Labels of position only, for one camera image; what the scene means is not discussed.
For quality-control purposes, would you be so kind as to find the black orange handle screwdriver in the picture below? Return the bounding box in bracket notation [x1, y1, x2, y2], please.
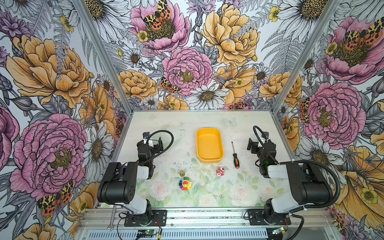
[232, 142, 240, 169]

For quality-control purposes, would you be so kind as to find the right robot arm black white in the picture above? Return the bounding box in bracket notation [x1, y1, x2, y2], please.
[247, 139, 340, 225]

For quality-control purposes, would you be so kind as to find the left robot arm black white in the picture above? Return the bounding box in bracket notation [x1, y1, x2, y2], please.
[97, 138, 164, 227]

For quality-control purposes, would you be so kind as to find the yellow plastic bin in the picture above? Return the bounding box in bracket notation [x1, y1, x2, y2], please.
[196, 128, 224, 164]

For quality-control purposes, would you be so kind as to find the pink red small toy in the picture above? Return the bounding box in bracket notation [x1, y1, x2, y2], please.
[216, 167, 226, 177]

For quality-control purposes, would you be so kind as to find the rainbow flower toy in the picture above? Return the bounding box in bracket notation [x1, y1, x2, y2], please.
[179, 177, 192, 191]

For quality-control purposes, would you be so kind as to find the green circuit board right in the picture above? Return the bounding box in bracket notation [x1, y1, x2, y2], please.
[271, 227, 286, 235]

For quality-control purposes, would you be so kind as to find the green circuit board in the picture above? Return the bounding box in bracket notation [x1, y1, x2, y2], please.
[136, 230, 159, 240]
[271, 227, 286, 235]

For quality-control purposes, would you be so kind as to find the green circuit board left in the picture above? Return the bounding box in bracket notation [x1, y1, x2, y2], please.
[136, 230, 159, 240]

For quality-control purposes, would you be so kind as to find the silver wrench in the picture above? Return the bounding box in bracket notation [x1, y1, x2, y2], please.
[107, 206, 117, 232]

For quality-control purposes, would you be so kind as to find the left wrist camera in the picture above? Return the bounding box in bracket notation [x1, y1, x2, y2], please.
[143, 132, 151, 141]

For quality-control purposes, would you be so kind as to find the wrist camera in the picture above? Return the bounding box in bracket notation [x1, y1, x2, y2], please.
[261, 132, 269, 144]
[143, 132, 151, 141]

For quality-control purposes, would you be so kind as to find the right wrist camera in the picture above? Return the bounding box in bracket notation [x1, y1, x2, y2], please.
[261, 132, 269, 144]

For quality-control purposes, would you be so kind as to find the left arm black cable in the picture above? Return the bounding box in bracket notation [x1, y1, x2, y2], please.
[138, 129, 175, 166]

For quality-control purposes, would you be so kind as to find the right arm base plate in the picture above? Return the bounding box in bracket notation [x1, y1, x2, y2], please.
[246, 209, 291, 226]

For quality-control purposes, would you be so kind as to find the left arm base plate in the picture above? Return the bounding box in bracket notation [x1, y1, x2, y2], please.
[124, 210, 168, 227]

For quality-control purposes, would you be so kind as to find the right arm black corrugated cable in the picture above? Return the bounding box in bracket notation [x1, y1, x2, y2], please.
[278, 159, 342, 210]

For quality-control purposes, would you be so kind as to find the aluminium front rail frame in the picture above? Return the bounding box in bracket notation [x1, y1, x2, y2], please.
[75, 208, 342, 240]

